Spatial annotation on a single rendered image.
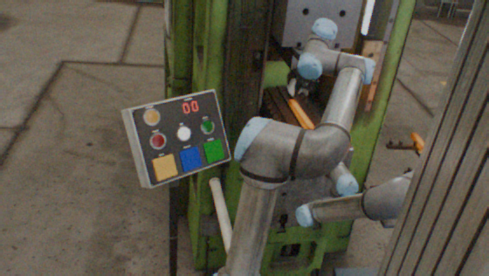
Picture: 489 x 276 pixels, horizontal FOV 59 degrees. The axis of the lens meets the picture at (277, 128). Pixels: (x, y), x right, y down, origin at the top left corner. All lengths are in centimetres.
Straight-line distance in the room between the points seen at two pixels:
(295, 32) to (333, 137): 76
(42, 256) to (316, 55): 197
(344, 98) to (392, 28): 94
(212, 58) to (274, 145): 89
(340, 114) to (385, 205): 33
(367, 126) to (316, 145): 127
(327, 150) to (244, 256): 32
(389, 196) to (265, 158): 43
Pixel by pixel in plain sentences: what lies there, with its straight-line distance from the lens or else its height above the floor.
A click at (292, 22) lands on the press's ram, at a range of 164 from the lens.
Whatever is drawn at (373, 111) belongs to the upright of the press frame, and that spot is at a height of 99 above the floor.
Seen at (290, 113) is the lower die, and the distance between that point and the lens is 198.
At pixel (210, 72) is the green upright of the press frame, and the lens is 180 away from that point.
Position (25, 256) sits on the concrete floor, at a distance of 276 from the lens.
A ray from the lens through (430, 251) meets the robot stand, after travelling 59.
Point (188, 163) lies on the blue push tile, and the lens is 157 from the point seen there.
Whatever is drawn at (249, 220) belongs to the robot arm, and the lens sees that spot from 102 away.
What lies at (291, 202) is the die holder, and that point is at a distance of 203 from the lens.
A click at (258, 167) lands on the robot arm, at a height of 136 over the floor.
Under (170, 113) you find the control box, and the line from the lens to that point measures 155.
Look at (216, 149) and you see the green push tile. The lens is 163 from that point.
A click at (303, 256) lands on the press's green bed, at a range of 241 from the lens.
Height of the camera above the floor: 192
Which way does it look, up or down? 30 degrees down
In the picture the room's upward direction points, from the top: 8 degrees clockwise
